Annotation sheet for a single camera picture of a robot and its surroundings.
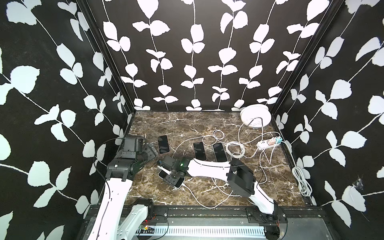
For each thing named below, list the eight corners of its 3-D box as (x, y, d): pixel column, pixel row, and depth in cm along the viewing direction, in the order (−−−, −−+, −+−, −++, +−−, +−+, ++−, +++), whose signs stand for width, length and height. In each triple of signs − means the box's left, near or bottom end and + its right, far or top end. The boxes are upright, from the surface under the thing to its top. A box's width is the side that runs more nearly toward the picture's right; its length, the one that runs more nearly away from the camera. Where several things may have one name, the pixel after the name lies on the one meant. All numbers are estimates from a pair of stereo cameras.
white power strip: (258, 149, 101) (264, 141, 93) (256, 144, 103) (261, 136, 96) (278, 147, 102) (285, 138, 94) (275, 142, 105) (281, 133, 97)
